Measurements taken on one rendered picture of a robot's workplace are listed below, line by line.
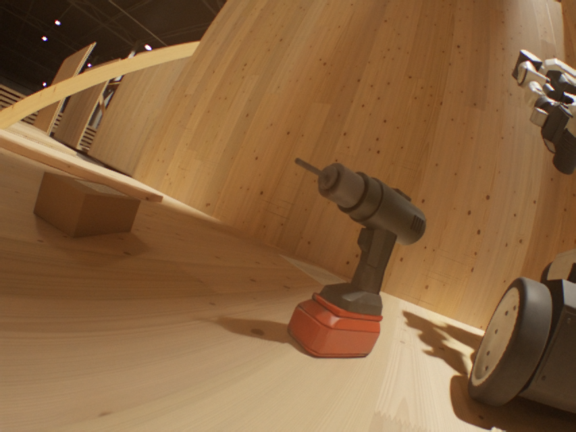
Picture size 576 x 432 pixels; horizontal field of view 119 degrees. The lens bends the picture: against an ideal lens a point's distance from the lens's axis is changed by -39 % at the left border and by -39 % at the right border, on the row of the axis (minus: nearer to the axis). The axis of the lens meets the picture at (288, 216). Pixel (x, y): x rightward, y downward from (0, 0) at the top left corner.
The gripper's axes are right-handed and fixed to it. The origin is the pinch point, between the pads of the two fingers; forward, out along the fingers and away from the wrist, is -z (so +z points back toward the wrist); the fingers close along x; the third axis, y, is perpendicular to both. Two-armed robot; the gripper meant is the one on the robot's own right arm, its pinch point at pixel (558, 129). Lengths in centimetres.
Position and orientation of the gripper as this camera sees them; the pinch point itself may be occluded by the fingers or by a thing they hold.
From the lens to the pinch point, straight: 83.6
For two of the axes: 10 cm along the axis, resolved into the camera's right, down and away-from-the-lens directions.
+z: 5.7, -6.0, 5.6
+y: 8.2, 4.3, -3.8
